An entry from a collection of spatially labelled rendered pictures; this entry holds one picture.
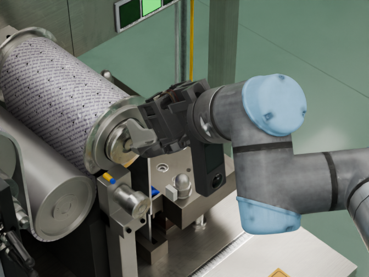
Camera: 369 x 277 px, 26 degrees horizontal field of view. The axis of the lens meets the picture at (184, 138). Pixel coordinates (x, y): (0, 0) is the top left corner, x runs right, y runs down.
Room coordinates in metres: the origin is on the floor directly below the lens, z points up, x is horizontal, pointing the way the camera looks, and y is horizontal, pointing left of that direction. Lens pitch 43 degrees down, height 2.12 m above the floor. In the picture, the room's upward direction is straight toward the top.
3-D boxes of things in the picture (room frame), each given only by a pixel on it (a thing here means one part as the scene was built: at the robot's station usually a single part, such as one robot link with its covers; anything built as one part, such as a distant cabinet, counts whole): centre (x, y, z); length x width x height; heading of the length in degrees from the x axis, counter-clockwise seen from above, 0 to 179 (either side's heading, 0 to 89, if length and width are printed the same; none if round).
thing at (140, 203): (0.84, 0.07, 1.18); 0.04 x 0.02 x 0.04; 134
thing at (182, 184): (1.01, 0.00, 1.05); 0.04 x 0.04 x 0.04
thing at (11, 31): (1.14, 0.31, 1.28); 0.06 x 0.05 x 0.02; 44
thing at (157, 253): (1.06, 0.15, 0.92); 0.28 x 0.04 x 0.04; 44
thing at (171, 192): (1.00, 0.02, 1.04); 0.02 x 0.01 x 0.02; 44
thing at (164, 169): (1.17, 0.09, 1.00); 0.40 x 0.16 x 0.06; 44
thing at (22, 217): (0.69, 0.22, 1.34); 0.06 x 0.03 x 0.03; 44
